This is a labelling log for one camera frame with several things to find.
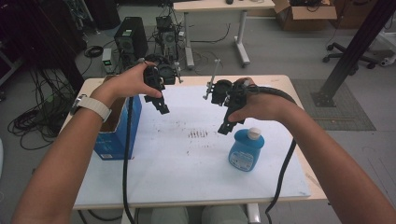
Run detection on open-frame computer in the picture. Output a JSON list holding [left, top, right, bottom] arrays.
[[154, 15, 182, 63]]

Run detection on tangle of black floor cables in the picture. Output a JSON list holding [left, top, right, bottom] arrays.
[[7, 66, 78, 151]]

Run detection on black metal post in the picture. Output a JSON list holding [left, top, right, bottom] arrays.
[[310, 0, 396, 108]]

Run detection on blue cardboard box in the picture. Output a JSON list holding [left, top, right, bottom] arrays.
[[92, 74, 143, 161]]

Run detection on white desk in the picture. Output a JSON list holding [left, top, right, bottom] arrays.
[[173, 0, 276, 69]]

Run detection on white device on floor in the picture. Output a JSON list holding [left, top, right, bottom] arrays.
[[378, 55, 396, 68]]

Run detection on brown cardboard box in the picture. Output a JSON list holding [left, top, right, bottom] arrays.
[[273, 0, 338, 32]]

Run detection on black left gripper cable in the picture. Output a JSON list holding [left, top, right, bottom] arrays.
[[121, 96, 137, 224]]

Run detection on wristwatch with white band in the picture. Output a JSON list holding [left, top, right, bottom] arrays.
[[69, 93, 112, 123]]

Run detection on wooden table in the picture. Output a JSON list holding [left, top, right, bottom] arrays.
[[60, 74, 328, 224]]

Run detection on white power supply unit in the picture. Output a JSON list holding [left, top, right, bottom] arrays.
[[101, 48, 114, 75]]

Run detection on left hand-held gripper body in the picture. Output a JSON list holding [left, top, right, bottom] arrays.
[[136, 54, 183, 98]]

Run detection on blue bottle with white cap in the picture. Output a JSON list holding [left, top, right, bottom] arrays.
[[228, 127, 265, 173]]

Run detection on coiled black cable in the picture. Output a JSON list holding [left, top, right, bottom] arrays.
[[83, 45, 105, 59]]

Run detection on white table mat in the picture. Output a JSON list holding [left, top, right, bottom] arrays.
[[74, 84, 311, 208]]

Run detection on person's left hand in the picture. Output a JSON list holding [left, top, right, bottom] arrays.
[[90, 61, 163, 108]]

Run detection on person's right hand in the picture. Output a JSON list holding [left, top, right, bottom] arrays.
[[227, 77, 298, 124]]

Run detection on grey floor mat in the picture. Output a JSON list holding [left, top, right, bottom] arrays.
[[290, 78, 377, 132]]

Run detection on black office chair base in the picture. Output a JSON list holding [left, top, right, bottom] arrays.
[[322, 42, 378, 70]]

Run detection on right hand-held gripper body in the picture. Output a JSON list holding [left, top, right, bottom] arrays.
[[203, 59, 261, 125]]

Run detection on black cable under desk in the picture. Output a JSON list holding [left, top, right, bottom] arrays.
[[190, 22, 232, 45]]

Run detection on dark curtain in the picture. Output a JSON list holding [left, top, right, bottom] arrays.
[[0, 0, 88, 94]]

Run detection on black computer tower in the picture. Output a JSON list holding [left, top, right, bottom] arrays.
[[113, 16, 149, 68]]

